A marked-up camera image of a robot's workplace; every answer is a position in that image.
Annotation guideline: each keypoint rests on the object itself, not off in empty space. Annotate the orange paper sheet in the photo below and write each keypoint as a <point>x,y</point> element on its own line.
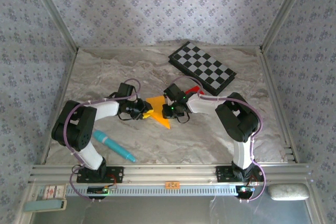
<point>157,102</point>

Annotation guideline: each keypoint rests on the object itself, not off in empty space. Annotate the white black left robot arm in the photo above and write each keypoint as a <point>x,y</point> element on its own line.
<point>105,108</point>

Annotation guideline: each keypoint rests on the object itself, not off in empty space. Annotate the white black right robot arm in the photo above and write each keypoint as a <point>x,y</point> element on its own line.
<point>202,106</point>

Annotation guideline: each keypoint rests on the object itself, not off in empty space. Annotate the red plastic block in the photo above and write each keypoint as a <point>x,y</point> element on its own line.
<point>192,89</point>

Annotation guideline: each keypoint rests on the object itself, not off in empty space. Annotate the teal marker pen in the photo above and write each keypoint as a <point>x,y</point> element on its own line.
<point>113,146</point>

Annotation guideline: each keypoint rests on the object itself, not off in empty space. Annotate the black grey folded chessboard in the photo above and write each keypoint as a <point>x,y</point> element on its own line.
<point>202,66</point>

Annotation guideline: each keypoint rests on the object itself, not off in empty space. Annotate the small orange label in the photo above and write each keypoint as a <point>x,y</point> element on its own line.
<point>172,184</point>

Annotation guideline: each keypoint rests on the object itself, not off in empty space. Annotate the small circuit board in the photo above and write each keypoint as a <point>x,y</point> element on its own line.
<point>245,189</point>
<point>97,190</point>

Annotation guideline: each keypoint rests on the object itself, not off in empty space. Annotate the red white card box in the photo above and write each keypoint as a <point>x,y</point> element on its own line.
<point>53,192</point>

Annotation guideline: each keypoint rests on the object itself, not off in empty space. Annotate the teal flat box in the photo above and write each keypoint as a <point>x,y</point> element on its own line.
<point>43,205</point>

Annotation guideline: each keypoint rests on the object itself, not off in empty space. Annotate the grey sponge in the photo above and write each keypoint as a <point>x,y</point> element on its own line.
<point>288,192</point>

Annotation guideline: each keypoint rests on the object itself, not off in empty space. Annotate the aluminium mounting rail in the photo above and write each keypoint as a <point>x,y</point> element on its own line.
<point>170,172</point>

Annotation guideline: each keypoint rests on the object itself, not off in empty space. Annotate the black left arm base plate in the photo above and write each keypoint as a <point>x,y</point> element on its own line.
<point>115,175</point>

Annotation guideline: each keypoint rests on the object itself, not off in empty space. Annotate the aluminium side rail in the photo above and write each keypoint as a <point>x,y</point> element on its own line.
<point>269,77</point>
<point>67,77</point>

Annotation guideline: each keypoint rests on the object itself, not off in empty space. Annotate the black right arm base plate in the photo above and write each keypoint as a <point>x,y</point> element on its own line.
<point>223,174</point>

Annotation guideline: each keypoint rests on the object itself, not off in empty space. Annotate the aluminium frame post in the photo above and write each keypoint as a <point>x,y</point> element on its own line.
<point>53,9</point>
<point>284,9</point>

